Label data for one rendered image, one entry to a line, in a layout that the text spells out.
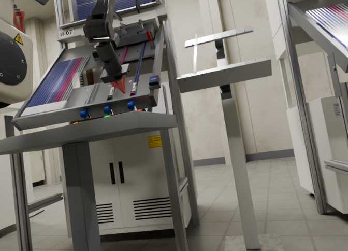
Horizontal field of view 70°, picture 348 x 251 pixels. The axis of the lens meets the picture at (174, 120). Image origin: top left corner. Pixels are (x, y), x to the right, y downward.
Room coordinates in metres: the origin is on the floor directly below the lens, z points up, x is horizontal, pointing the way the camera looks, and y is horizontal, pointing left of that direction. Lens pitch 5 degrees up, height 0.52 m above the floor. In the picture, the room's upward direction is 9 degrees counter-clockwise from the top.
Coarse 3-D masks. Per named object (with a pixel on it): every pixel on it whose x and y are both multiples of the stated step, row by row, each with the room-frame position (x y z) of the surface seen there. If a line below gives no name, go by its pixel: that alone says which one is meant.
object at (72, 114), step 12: (132, 96) 1.04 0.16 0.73; (144, 96) 1.04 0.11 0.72; (72, 108) 1.09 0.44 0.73; (84, 108) 1.09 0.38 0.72; (96, 108) 1.09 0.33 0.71; (120, 108) 1.09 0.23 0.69; (144, 108) 1.09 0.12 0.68; (24, 120) 1.15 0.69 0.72; (36, 120) 1.14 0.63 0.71; (48, 120) 1.14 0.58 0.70; (60, 120) 1.14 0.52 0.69; (72, 120) 1.14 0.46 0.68
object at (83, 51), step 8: (152, 40) 1.41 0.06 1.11; (72, 48) 1.62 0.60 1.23; (80, 48) 1.59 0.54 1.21; (88, 48) 1.56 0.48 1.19; (120, 48) 1.44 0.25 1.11; (128, 48) 1.42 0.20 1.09; (136, 48) 1.39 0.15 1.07; (144, 48) 1.37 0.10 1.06; (64, 56) 1.56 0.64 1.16; (72, 56) 1.53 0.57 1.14; (80, 56) 1.50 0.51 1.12; (120, 56) 1.37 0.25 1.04; (128, 56) 1.35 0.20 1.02; (136, 56) 1.33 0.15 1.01; (144, 56) 1.31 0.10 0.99; (88, 64) 1.40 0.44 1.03; (96, 64) 1.37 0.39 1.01
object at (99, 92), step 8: (128, 80) 1.18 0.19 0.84; (144, 80) 1.15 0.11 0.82; (80, 88) 1.24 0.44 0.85; (88, 88) 1.22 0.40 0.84; (96, 88) 1.20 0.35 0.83; (104, 88) 1.18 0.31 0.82; (128, 88) 1.13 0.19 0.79; (136, 88) 1.12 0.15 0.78; (144, 88) 1.10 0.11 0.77; (72, 96) 1.20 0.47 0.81; (80, 96) 1.18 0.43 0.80; (88, 96) 1.17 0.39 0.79; (96, 96) 1.15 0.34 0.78; (104, 96) 1.13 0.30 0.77; (112, 96) 1.10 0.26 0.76; (120, 96) 1.10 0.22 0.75; (72, 104) 1.15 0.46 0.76; (80, 104) 1.14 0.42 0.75
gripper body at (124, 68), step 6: (114, 60) 0.84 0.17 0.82; (108, 66) 0.84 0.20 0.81; (114, 66) 0.85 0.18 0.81; (120, 66) 0.87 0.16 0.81; (126, 66) 0.88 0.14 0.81; (108, 72) 0.86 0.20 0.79; (114, 72) 0.86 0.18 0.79; (120, 72) 0.86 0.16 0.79; (126, 72) 0.86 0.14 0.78; (102, 78) 0.87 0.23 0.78
